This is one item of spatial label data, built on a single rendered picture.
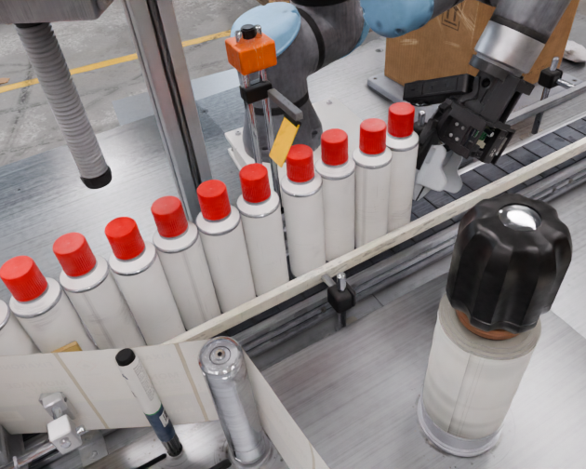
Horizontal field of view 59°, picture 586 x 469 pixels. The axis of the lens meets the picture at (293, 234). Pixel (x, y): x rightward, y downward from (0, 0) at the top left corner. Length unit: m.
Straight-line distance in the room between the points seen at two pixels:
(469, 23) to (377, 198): 0.46
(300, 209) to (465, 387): 0.28
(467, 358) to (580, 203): 0.58
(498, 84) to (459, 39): 0.36
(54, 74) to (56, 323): 0.25
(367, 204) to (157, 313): 0.30
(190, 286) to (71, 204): 0.49
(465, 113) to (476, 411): 0.38
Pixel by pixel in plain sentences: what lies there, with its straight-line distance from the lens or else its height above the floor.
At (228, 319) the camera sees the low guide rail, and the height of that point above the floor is 0.91.
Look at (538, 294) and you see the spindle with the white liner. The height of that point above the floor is 1.14.
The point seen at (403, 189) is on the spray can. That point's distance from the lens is 0.74.
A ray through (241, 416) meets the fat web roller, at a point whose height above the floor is 0.99.
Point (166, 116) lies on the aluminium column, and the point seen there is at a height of 1.11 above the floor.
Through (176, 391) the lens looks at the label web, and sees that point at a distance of 0.54.
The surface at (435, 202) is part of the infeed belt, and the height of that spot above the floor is 0.88.
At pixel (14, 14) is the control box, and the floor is 1.29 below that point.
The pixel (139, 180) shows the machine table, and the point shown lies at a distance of 1.06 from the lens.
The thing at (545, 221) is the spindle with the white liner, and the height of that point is 1.18.
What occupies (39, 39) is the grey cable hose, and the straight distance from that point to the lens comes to 0.56.
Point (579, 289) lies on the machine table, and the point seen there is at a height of 0.83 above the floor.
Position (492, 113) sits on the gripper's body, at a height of 1.07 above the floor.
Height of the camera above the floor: 1.44
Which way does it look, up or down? 44 degrees down
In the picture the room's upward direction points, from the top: 6 degrees counter-clockwise
